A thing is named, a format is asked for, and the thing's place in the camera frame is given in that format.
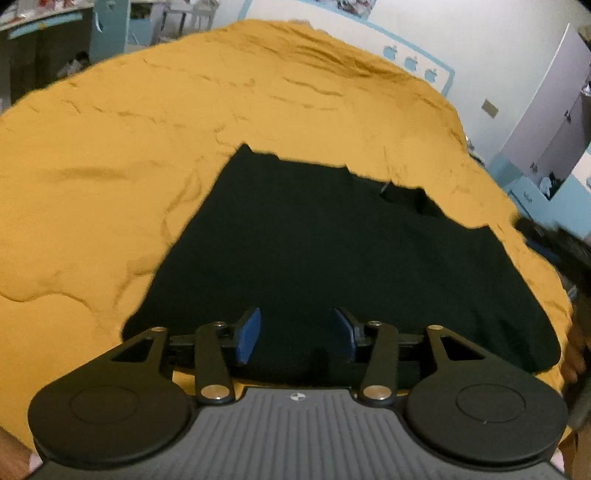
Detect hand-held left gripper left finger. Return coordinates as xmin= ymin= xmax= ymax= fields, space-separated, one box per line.
xmin=110 ymin=306 xmax=262 ymax=408

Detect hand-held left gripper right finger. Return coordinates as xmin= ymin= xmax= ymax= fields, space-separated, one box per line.
xmin=334 ymin=306 xmax=491 ymax=408

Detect black long-sleeve sweater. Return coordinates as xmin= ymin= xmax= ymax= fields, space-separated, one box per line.
xmin=122 ymin=143 xmax=561 ymax=389

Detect person's right hand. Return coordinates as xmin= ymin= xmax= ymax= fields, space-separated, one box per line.
xmin=560 ymin=318 xmax=591 ymax=385

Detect light blue drawer cabinet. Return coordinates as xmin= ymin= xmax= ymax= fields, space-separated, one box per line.
xmin=488 ymin=143 xmax=591 ymax=223

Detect blue white wardrobe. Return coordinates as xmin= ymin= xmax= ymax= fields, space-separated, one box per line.
xmin=501 ymin=23 xmax=591 ymax=186

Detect yellow quilt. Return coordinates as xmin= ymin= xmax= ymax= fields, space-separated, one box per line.
xmin=0 ymin=18 xmax=577 ymax=450

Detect white headboard with apple decals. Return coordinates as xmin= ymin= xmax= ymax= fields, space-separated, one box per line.
xmin=242 ymin=0 xmax=457 ymax=99

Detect white stool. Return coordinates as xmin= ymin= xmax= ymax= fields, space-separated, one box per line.
xmin=159 ymin=0 xmax=219 ymax=34

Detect light blue chair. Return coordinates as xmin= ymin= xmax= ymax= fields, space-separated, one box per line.
xmin=89 ymin=0 xmax=134 ymax=64

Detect white desk with blue edge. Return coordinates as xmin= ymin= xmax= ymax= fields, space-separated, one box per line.
xmin=0 ymin=0 xmax=95 ymax=109

